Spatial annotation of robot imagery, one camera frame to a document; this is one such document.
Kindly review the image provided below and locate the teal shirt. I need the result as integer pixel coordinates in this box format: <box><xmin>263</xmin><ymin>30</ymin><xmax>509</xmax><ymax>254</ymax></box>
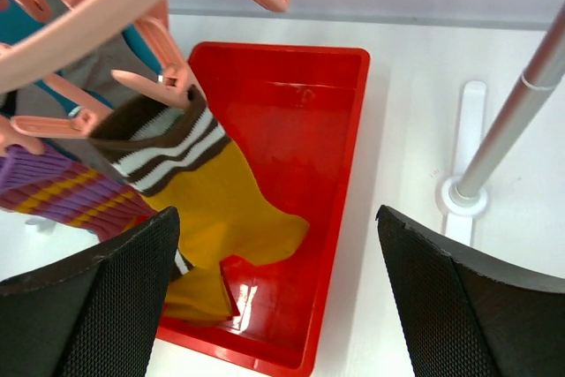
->
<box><xmin>1</xmin><ymin>1</ymin><xmax>158</xmax><ymax>117</ymax></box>

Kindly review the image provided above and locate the silver clothes rack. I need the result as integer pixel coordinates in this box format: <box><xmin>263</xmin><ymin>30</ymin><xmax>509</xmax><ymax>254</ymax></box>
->
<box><xmin>436</xmin><ymin>8</ymin><xmax>564</xmax><ymax>245</ymax></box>

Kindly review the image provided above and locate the purple sock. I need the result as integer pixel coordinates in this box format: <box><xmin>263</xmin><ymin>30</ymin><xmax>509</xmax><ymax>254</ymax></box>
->
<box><xmin>1</xmin><ymin>145</ymin><xmax>155</xmax><ymax>242</ymax></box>

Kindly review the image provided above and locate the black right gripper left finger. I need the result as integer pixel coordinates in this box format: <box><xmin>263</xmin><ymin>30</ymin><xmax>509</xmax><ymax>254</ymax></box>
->
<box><xmin>1</xmin><ymin>207</ymin><xmax>180</xmax><ymax>376</ymax></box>

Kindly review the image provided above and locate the pink round clip hanger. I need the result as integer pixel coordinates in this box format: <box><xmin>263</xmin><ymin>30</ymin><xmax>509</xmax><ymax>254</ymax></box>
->
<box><xmin>0</xmin><ymin>0</ymin><xmax>292</xmax><ymax>157</ymax></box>

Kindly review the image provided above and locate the red plastic bin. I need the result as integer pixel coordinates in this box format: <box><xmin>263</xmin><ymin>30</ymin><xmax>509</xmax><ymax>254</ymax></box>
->
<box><xmin>157</xmin><ymin>41</ymin><xmax>370</xmax><ymax>376</ymax></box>

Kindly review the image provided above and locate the yellow brown striped sock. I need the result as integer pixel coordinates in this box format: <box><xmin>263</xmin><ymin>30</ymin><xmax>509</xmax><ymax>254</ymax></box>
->
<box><xmin>163</xmin><ymin>250</ymin><xmax>237</xmax><ymax>325</ymax></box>
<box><xmin>88</xmin><ymin>87</ymin><xmax>309</xmax><ymax>280</ymax></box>

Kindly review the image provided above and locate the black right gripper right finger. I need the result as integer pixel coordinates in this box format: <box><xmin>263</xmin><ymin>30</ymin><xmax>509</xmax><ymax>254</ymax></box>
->
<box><xmin>376</xmin><ymin>205</ymin><xmax>564</xmax><ymax>376</ymax></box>

